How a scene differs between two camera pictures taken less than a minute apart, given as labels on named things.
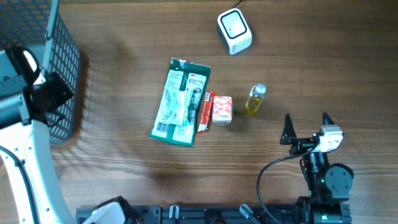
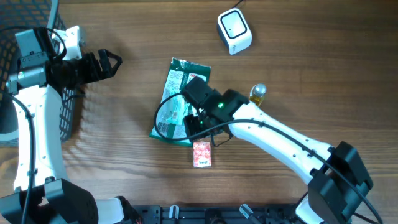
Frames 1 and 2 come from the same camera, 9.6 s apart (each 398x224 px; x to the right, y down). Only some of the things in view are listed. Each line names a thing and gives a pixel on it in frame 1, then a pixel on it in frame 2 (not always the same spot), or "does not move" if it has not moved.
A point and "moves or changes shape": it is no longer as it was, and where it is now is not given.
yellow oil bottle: [256, 96] does not move
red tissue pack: [222, 112] moves or changes shape
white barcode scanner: [234, 31] does not move
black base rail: [231, 214] does not move
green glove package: [184, 89] does not move
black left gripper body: [56, 89] -> [79, 71]
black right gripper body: [301, 145] -> [196, 127]
